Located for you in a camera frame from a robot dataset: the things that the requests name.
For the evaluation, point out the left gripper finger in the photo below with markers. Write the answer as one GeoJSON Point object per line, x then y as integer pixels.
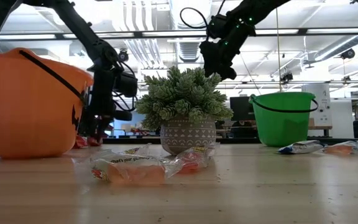
{"type": "Point", "coordinates": [106, 129]}
{"type": "Point", "coordinates": [94, 132]}

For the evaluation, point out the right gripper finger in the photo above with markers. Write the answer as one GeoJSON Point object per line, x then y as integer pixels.
{"type": "Point", "coordinates": [211, 71]}
{"type": "Point", "coordinates": [228, 73]}

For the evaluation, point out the pink candy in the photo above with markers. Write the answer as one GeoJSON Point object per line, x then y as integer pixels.
{"type": "Point", "coordinates": [129, 172]}

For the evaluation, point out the red candy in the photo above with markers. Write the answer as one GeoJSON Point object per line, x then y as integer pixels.
{"type": "Point", "coordinates": [191, 161]}

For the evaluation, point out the orange candy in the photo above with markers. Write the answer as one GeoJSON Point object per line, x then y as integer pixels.
{"type": "Point", "coordinates": [337, 149]}

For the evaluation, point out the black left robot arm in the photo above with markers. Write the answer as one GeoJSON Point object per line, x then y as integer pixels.
{"type": "Point", "coordinates": [82, 34]}

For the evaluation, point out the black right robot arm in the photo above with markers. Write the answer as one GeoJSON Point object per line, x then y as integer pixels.
{"type": "Point", "coordinates": [259, 7]}

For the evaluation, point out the artificial succulent in patterned pot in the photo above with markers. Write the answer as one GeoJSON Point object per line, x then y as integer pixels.
{"type": "Point", "coordinates": [182, 93]}

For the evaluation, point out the black monitor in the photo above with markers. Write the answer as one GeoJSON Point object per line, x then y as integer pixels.
{"type": "Point", "coordinates": [241, 109]}

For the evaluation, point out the orange pumpkin face bucket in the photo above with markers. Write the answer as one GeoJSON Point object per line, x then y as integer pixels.
{"type": "Point", "coordinates": [26, 109]}

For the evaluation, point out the green plastic bucket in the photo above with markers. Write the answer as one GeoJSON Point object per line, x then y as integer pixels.
{"type": "Point", "coordinates": [281, 127]}

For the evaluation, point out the white pillar with poster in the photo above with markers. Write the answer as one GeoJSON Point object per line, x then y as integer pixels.
{"type": "Point", "coordinates": [322, 93]}

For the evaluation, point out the wooden table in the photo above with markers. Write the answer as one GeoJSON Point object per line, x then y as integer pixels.
{"type": "Point", "coordinates": [320, 127]}

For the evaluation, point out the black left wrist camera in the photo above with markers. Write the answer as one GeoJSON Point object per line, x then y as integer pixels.
{"type": "Point", "coordinates": [126, 84]}

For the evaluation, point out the white ceiling air duct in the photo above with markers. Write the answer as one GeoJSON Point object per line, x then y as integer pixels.
{"type": "Point", "coordinates": [337, 48]}

